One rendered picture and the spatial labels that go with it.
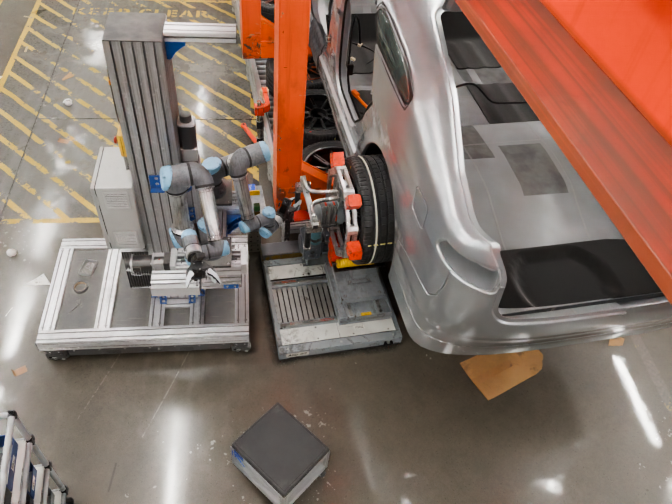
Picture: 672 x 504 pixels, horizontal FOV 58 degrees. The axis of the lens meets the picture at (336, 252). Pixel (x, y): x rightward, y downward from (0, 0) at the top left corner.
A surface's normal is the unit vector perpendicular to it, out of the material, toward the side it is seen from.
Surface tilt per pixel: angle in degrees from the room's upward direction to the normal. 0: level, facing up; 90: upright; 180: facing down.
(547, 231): 19
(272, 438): 0
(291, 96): 90
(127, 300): 0
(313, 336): 0
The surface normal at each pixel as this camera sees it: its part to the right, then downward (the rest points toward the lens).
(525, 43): 0.08, -0.66
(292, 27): 0.22, 0.74
